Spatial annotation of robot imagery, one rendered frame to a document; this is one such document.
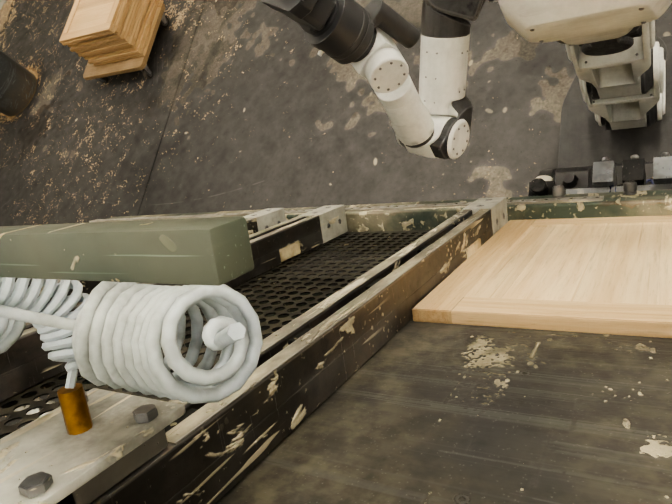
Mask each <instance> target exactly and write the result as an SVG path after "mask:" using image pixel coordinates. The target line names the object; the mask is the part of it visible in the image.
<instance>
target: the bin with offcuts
mask: <svg viewBox="0 0 672 504"><path fill-rule="evenodd" d="M36 88H37V79H36V77H35V75H34V74H32V73H31V72H30V71H28V70H27V69H26V68H24V67H23V66H22V65H20V64H19V63H17V62H16V61H15V60H13V59H12V58H11V57H9V56H8V55H6V54H5V53H4V52H2V51H1V50H0V113H3V114H5V115H7V116H16V115H18V114H20V113H21V112H22V111H23V110H24V109H25V108H26V107H27V106H28V105H29V103H30V102H31V100H32V98H33V97H34V94H35V92H36Z"/></svg>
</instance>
